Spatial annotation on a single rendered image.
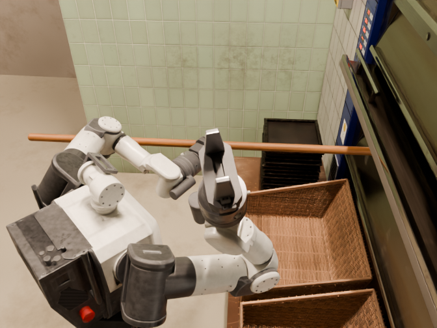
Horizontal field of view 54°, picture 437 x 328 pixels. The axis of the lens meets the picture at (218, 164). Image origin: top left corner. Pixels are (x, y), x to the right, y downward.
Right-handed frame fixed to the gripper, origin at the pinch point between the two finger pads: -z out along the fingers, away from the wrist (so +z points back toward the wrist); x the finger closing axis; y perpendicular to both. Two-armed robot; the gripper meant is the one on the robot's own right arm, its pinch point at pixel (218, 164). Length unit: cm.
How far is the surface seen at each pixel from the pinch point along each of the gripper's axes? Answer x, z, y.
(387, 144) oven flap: 22, 51, 51
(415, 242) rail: -11, 33, 39
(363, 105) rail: 39, 55, 51
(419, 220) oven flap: -5, 39, 45
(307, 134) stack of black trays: 73, 128, 52
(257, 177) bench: 68, 157, 26
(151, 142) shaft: 54, 77, -20
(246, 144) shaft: 46, 78, 15
